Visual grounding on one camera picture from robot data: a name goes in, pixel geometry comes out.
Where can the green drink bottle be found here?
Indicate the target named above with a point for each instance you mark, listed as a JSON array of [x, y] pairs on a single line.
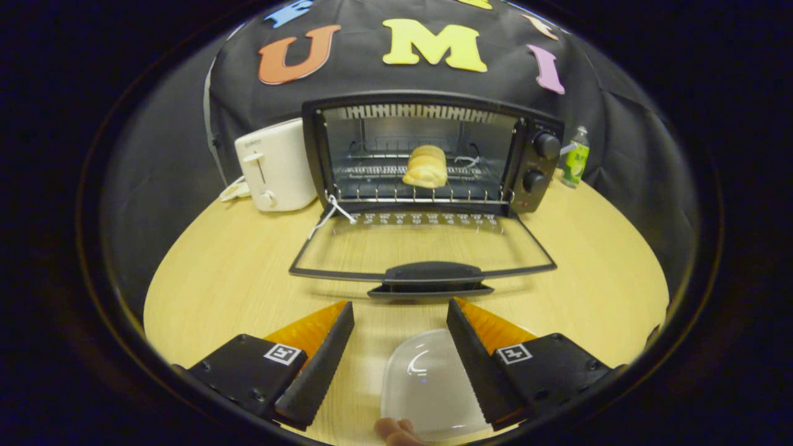
[[576, 161]]

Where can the black toaster oven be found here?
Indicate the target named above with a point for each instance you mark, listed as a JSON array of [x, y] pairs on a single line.
[[536, 164]]

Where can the white square plate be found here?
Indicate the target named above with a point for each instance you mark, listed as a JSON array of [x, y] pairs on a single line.
[[421, 384]]

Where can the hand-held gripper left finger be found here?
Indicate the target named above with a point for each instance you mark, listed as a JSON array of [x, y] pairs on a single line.
[[322, 362]]

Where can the golden bread roll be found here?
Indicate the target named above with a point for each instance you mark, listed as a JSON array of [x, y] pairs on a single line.
[[425, 167]]

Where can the white pop-up toaster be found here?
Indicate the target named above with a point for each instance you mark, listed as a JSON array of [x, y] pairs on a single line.
[[279, 161]]

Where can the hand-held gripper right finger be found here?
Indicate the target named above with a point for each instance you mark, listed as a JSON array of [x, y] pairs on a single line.
[[477, 365]]

